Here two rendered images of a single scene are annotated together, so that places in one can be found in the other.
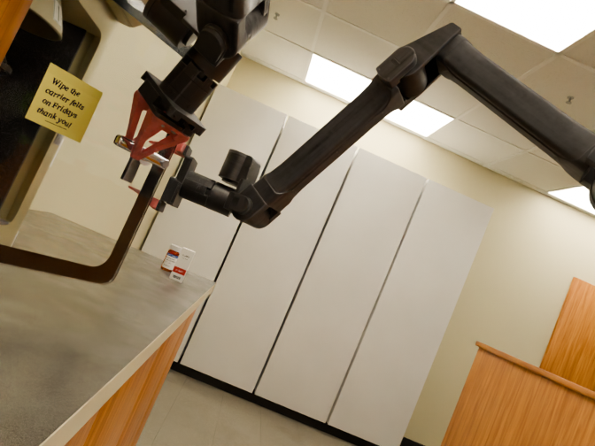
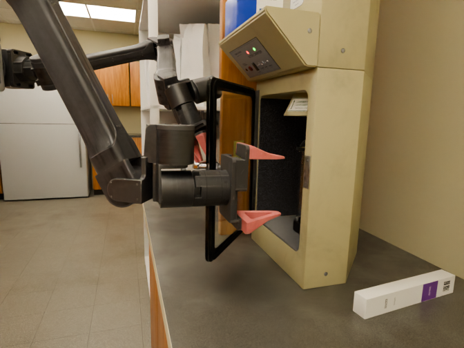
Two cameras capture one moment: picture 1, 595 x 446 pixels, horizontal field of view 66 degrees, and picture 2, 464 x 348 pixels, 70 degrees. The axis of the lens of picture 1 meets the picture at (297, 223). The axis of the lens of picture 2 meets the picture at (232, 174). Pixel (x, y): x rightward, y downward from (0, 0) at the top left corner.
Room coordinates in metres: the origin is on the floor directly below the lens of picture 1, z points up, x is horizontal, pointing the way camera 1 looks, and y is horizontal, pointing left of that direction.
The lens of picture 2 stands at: (1.42, 0.12, 1.31)
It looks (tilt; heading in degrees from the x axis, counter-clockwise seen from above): 10 degrees down; 166
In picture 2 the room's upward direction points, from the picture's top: 1 degrees clockwise
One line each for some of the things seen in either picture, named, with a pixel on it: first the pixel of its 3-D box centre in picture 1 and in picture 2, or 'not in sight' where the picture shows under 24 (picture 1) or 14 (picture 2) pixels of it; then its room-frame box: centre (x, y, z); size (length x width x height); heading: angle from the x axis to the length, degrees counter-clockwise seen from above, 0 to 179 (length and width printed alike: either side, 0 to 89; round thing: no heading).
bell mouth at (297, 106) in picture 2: not in sight; (320, 105); (0.66, 0.53, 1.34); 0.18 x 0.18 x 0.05
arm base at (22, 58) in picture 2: not in sight; (30, 69); (0.15, -0.26, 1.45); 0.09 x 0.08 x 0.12; 153
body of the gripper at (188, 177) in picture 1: (194, 187); (214, 187); (0.91, 0.22, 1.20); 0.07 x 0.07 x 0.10; 3
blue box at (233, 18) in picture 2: not in sight; (249, 17); (0.58, 0.37, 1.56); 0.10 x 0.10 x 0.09; 3
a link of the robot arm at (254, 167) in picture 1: (243, 185); (157, 161); (0.90, 0.13, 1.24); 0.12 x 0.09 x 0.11; 63
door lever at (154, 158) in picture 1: (137, 150); (210, 164); (0.67, 0.26, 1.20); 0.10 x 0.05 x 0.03; 145
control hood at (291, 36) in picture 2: not in sight; (259, 52); (0.65, 0.37, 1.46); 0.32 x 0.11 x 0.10; 3
